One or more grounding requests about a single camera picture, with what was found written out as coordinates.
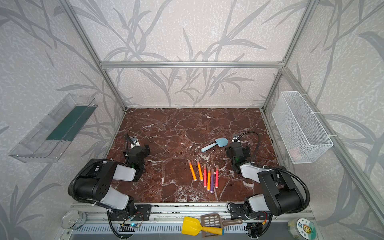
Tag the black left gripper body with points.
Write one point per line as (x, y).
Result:
(132, 148)

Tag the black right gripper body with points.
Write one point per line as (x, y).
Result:
(235, 145)

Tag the pink highlighter pen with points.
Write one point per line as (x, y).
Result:
(217, 177)

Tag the short orange highlighter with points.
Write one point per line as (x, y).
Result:
(200, 170)
(192, 170)

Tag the orange marker pen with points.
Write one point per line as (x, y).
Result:
(209, 179)

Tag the purple marker pen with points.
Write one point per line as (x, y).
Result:
(212, 181)

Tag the magenta marker pen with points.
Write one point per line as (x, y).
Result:
(205, 175)

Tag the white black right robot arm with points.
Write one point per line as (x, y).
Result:
(282, 191)

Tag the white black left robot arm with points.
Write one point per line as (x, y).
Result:
(92, 184)

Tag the light blue toy shovel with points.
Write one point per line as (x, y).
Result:
(220, 142)

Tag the brown toy spatula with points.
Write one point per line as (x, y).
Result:
(215, 220)

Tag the yellow toy shovel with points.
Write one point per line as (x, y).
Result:
(192, 227)

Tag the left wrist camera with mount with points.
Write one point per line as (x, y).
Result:
(134, 141)

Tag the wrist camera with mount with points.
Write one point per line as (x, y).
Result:
(134, 141)
(235, 138)

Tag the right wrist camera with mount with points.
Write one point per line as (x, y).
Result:
(235, 138)

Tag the aluminium cage frame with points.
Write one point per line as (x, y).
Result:
(361, 181)

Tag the white wire mesh basket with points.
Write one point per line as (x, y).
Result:
(303, 135)

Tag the green circuit board with wires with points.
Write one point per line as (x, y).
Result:
(129, 227)

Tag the clear plastic wall tray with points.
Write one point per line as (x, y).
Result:
(47, 142)

